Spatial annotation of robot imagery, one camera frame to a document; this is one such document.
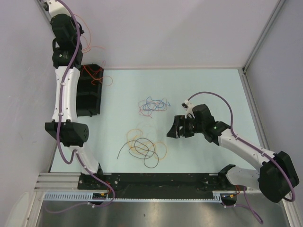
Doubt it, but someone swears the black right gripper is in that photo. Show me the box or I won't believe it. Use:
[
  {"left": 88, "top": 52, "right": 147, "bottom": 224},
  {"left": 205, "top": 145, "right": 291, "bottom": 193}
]
[{"left": 166, "top": 115, "right": 205, "bottom": 139}]

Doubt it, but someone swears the red white-striped cable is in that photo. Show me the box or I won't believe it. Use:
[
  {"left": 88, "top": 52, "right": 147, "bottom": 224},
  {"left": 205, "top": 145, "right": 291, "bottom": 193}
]
[{"left": 81, "top": 60, "right": 107, "bottom": 76}]

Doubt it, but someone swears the dark brown cable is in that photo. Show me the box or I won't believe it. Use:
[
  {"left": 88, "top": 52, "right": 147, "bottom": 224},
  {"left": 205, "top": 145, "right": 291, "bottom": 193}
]
[{"left": 116, "top": 137, "right": 160, "bottom": 169}]

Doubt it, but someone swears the yellow cable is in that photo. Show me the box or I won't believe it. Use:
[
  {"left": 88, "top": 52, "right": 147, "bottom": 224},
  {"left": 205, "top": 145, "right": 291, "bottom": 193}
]
[{"left": 125, "top": 129, "right": 168, "bottom": 162}]

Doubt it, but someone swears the orange-red cable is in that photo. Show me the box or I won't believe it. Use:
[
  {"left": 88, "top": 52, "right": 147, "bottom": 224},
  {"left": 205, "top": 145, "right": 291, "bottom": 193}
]
[{"left": 72, "top": 14, "right": 114, "bottom": 87}]

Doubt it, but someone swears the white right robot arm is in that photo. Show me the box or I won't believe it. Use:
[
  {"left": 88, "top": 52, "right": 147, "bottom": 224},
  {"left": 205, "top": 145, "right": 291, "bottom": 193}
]
[{"left": 167, "top": 103, "right": 299, "bottom": 203}]

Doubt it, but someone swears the black compartment storage bin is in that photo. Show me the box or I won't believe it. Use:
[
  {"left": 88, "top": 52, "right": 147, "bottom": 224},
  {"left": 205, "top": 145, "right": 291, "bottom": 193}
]
[{"left": 76, "top": 64, "right": 104, "bottom": 117}]

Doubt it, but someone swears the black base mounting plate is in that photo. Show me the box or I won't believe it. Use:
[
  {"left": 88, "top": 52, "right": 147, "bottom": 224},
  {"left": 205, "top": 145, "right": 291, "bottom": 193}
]
[{"left": 78, "top": 171, "right": 247, "bottom": 206}]

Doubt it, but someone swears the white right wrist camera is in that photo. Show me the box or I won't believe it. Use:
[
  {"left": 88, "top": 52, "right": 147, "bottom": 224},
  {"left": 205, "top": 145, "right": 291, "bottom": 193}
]
[{"left": 181, "top": 100, "right": 195, "bottom": 119}]

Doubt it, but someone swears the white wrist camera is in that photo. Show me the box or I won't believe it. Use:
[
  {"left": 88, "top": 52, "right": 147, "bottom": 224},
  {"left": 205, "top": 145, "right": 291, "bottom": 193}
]
[
  {"left": 181, "top": 100, "right": 195, "bottom": 119},
  {"left": 37, "top": 0, "right": 70, "bottom": 17}
]

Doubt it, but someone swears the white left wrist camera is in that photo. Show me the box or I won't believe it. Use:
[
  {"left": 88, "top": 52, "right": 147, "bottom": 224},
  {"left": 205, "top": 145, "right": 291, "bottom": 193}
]
[{"left": 37, "top": 0, "right": 70, "bottom": 17}]

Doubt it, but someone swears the aluminium corner post left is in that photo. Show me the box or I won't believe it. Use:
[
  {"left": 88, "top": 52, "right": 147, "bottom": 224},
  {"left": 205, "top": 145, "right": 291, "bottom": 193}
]
[{"left": 35, "top": 0, "right": 51, "bottom": 24}]

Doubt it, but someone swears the aluminium corner post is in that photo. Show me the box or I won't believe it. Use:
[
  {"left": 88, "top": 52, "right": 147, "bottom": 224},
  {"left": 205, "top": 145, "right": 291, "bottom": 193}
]
[
  {"left": 35, "top": 0, "right": 51, "bottom": 24},
  {"left": 242, "top": 0, "right": 287, "bottom": 72}
]

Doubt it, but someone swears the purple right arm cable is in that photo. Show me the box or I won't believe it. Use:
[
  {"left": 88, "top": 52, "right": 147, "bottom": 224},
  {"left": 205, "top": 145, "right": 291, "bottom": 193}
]
[{"left": 187, "top": 91, "right": 296, "bottom": 224}]

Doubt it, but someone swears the aluminium frame rail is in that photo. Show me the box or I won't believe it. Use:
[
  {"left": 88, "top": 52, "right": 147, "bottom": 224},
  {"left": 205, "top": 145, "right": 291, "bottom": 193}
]
[{"left": 34, "top": 172, "right": 82, "bottom": 192}]

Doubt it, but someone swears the grey slotted cable duct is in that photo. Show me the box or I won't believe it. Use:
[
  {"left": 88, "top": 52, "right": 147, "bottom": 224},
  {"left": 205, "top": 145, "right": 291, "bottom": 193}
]
[{"left": 43, "top": 192, "right": 222, "bottom": 203}]

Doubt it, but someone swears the aluminium corner post right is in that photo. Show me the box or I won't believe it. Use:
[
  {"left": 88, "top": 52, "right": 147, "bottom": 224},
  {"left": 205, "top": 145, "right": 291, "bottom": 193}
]
[{"left": 242, "top": 0, "right": 287, "bottom": 72}]

